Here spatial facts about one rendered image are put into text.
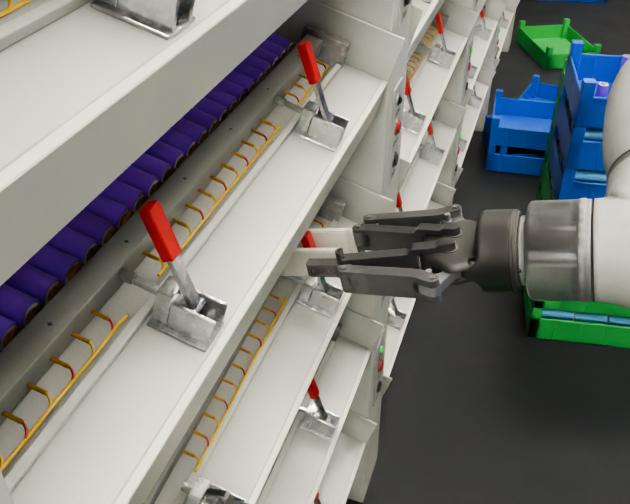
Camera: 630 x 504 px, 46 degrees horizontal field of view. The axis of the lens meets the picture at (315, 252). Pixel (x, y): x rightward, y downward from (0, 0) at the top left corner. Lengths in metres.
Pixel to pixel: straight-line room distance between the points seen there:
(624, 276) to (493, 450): 0.78
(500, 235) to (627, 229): 0.10
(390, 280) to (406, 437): 0.74
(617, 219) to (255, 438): 0.35
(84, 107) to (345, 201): 0.61
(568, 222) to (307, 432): 0.42
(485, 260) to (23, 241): 0.45
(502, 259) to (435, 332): 0.93
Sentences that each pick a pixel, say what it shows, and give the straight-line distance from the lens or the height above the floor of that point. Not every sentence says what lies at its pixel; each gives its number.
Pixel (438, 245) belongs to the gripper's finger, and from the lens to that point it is 0.68.
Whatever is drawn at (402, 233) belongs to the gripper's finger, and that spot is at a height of 0.64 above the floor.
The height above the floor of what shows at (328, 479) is 0.16.
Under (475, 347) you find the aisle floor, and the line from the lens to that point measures 1.56.
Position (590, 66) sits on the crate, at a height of 0.51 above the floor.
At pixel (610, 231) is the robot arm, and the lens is 0.64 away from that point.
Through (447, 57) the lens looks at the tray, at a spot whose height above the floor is 0.56.
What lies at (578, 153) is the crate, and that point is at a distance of 1.37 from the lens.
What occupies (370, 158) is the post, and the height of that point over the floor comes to 0.64.
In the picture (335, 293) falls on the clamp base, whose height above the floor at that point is 0.56.
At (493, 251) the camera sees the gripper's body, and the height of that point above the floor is 0.67.
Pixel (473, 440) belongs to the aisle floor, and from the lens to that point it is 1.39.
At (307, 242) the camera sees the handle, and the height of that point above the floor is 0.62.
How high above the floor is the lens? 1.05
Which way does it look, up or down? 36 degrees down
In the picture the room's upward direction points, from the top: straight up
